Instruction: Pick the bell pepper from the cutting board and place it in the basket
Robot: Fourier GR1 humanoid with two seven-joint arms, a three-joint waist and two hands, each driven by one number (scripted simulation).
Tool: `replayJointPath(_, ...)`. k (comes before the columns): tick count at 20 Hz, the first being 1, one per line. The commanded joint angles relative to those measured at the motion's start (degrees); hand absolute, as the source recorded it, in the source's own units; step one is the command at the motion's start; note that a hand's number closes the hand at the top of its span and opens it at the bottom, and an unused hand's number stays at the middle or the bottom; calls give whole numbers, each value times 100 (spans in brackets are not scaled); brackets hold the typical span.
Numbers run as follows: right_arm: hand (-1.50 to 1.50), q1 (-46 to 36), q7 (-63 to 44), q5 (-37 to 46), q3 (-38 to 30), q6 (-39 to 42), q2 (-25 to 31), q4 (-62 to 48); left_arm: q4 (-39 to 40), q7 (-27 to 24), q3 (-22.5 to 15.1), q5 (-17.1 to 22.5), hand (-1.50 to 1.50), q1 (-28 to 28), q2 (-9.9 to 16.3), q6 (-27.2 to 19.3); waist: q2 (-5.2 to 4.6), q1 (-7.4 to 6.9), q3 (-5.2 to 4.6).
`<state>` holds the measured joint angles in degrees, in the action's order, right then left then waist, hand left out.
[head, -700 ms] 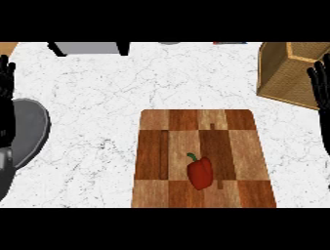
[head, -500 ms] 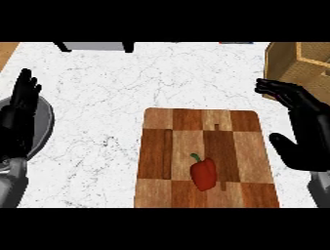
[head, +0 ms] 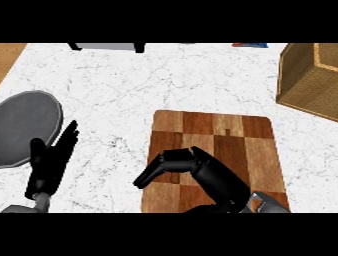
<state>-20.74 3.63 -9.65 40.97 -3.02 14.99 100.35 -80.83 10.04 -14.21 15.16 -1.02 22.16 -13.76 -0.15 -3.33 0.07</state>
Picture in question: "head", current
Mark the red and blue flat object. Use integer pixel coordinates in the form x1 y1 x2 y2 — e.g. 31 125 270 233
232 43 270 49

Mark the checkered wooden cutting board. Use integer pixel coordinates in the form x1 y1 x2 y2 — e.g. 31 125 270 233
140 109 292 214

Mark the grey round pan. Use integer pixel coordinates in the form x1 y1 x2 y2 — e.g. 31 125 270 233
0 90 65 176

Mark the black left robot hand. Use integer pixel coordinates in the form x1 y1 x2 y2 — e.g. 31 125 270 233
24 119 81 201

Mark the brown wicker basket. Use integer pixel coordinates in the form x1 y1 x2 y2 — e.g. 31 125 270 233
275 43 338 126

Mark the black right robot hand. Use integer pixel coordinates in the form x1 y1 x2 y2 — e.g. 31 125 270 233
131 145 254 214

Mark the grey appliance with black legs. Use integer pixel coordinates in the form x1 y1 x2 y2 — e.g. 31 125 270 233
67 43 148 54

